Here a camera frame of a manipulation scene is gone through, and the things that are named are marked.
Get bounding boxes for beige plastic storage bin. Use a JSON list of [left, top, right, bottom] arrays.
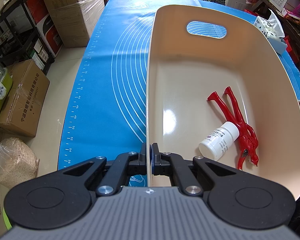
[[145, 4, 300, 202]]

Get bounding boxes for blue silicone mat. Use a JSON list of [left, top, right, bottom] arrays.
[[57, 0, 300, 193]]

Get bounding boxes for white pill bottle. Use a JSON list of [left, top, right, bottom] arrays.
[[198, 121, 239, 161]]

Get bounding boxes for bag of grain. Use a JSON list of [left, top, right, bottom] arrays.
[[0, 137, 40, 189]]

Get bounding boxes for cardboard box on floor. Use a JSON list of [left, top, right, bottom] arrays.
[[0, 60, 50, 138]]

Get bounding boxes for large stacked cardboard box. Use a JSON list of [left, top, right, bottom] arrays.
[[43, 0, 104, 48]]

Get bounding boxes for black metal shelf rack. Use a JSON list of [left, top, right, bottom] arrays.
[[0, 0, 54, 74]]

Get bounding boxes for tissue box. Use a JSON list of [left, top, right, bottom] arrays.
[[253, 10, 287, 55]]

